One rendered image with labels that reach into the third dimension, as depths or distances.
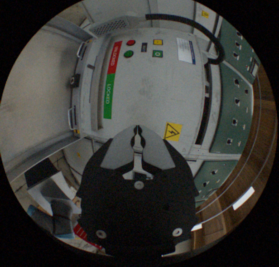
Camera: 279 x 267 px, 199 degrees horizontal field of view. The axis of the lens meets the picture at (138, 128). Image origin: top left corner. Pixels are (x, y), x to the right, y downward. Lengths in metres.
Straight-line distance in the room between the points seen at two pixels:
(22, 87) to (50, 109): 0.18
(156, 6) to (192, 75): 0.46
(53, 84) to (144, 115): 0.40
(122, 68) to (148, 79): 0.10
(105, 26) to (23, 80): 0.34
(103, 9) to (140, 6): 0.21
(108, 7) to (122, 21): 0.35
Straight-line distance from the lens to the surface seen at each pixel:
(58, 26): 0.54
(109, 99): 0.28
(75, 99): 0.41
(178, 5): 0.63
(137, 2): 0.63
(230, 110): 0.65
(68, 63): 0.48
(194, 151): 0.56
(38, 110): 0.40
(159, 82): 0.25
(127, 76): 0.27
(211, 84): 0.58
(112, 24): 0.36
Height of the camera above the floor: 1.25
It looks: 11 degrees down
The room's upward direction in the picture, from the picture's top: 99 degrees clockwise
